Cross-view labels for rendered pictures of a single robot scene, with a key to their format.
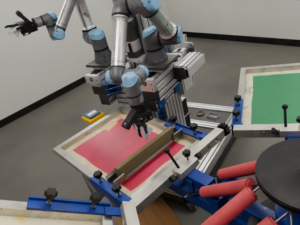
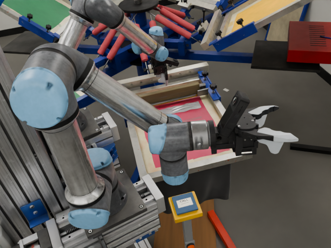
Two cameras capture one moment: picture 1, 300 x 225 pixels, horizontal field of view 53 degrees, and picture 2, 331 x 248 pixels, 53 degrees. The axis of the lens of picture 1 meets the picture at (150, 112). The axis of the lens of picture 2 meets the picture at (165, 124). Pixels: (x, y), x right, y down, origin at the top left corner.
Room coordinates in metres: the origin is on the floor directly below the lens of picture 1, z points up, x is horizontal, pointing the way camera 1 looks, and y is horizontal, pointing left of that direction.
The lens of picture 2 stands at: (2.85, 0.80, 2.23)
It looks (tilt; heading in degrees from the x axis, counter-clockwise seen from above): 40 degrees down; 206
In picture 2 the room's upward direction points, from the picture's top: 8 degrees counter-clockwise
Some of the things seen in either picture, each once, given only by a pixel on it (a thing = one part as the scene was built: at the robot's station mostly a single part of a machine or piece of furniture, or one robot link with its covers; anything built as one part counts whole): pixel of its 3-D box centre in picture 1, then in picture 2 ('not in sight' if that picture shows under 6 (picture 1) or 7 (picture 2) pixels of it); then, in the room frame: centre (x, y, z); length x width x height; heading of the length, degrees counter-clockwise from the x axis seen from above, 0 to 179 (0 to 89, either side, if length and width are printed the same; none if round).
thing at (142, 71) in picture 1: (136, 76); (144, 45); (1.41, 0.02, 1.41); 0.11 x 0.11 x 0.08; 61
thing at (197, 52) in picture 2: not in sight; (225, 55); (0.55, 0.26, 0.91); 1.34 x 0.41 x 0.08; 95
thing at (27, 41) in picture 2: not in sight; (76, 47); (0.67, -1.08, 0.91); 1.34 x 0.41 x 0.08; 95
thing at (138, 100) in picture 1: (135, 98); not in sight; (1.31, 0.05, 1.34); 0.08 x 0.08 x 0.05
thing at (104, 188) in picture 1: (111, 191); (209, 89); (1.12, 0.29, 0.97); 0.30 x 0.05 x 0.07; 35
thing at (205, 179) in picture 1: (196, 178); not in sight; (1.01, -0.13, 1.02); 0.17 x 0.06 x 0.05; 35
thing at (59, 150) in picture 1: (124, 146); (177, 121); (1.47, 0.20, 0.97); 0.79 x 0.58 x 0.04; 35
